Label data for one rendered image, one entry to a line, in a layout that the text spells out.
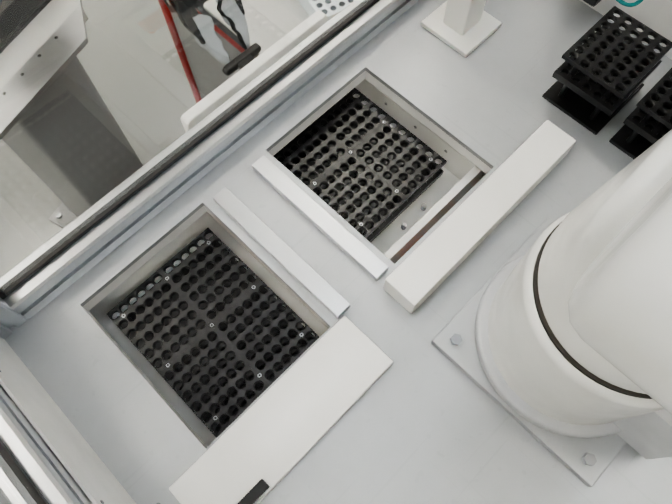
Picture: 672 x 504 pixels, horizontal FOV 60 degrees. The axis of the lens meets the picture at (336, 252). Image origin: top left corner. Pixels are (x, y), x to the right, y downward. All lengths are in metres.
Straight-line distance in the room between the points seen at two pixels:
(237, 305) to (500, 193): 0.37
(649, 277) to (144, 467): 0.62
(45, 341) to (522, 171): 0.63
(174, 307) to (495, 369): 0.41
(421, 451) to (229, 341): 0.28
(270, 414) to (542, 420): 0.30
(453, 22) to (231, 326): 0.55
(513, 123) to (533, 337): 0.39
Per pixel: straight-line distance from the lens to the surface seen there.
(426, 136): 0.93
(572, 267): 0.49
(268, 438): 0.69
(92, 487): 0.65
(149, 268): 0.90
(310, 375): 0.69
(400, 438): 0.70
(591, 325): 0.21
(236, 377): 0.76
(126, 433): 0.74
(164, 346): 0.79
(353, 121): 0.90
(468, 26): 0.94
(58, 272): 0.77
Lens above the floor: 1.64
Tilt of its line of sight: 68 degrees down
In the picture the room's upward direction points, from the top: 1 degrees counter-clockwise
